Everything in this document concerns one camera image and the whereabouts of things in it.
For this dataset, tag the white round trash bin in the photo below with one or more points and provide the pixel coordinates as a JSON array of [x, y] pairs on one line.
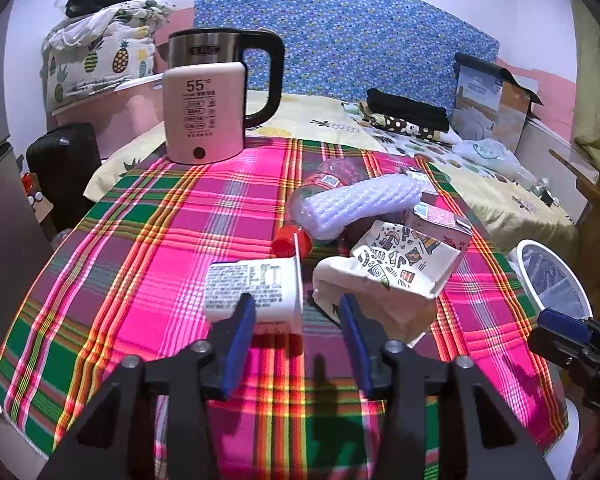
[[548, 281]]

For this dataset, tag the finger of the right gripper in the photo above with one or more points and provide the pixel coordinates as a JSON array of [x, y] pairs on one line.
[[565, 326]]

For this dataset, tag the pink steel electric kettle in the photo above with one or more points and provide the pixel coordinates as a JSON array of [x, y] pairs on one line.
[[204, 91]]

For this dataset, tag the white plastic bag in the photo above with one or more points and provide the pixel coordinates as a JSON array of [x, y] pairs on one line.
[[490, 154]]

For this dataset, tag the yellow pineapple bedsheet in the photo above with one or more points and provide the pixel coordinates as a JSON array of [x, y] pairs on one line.
[[508, 211]]

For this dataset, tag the white milk carton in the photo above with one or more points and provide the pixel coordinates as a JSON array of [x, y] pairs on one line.
[[274, 284]]

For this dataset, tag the white foam net sleeve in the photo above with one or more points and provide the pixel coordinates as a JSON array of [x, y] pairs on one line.
[[368, 198]]

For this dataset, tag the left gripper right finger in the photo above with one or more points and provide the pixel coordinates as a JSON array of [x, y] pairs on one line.
[[479, 435]]

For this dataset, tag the pink plaid tablecloth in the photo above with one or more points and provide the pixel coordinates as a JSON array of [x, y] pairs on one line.
[[145, 270]]

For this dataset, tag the grey refrigerator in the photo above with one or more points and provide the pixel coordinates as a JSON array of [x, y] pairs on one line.
[[7, 239]]

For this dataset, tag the black suitcase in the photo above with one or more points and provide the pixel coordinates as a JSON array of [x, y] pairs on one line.
[[64, 160]]

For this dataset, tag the polka dot brown cloth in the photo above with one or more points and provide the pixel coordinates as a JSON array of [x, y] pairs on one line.
[[397, 125]]

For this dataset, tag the small pink purple carton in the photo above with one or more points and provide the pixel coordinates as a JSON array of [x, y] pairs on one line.
[[440, 224]]

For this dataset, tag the patterned paper bag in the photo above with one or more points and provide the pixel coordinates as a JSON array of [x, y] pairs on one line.
[[396, 274]]

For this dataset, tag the blue floral mattress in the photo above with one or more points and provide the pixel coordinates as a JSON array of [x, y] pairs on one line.
[[342, 48]]

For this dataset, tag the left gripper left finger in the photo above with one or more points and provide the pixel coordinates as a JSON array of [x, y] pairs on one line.
[[114, 436]]

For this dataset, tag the cardboard box with picture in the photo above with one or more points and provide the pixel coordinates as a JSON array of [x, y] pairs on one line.
[[489, 103]]

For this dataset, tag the pink storage box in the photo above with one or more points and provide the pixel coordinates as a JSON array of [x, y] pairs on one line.
[[118, 115]]

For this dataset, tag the wooden chair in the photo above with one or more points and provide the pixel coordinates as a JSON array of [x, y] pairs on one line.
[[587, 262]]

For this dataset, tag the clear bottle red cap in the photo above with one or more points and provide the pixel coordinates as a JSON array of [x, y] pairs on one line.
[[301, 230]]

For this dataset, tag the pineapple print bedding pile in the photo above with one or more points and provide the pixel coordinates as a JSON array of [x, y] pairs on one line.
[[84, 56]]

